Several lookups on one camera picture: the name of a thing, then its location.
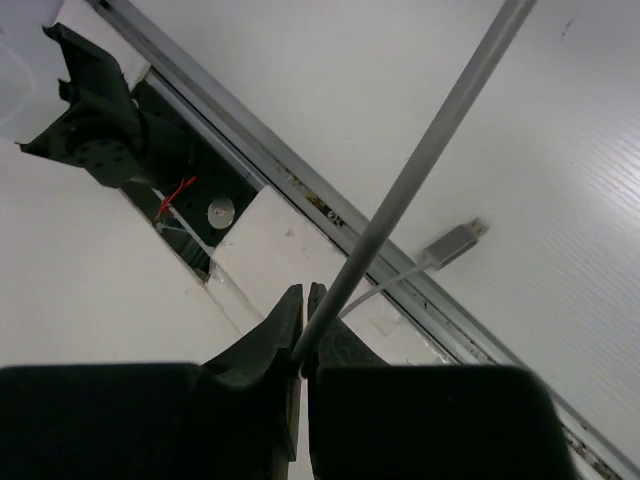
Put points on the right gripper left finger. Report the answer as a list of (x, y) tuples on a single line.
[(257, 375)]

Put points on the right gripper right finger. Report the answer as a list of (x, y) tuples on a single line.
[(345, 400)]

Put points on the aluminium rail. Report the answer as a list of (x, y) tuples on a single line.
[(338, 93)]

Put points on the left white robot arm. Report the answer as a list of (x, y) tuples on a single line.
[(32, 65)]

